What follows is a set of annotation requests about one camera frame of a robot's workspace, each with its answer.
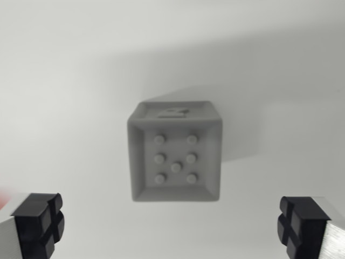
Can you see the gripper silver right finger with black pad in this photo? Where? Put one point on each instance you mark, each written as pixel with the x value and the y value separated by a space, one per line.
pixel 307 226

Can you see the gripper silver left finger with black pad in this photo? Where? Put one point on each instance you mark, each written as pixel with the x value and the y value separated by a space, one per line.
pixel 32 224

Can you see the grey studded cube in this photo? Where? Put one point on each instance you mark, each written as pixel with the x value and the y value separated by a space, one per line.
pixel 175 156

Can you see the red studded cube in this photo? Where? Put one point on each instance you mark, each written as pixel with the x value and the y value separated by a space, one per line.
pixel 3 201

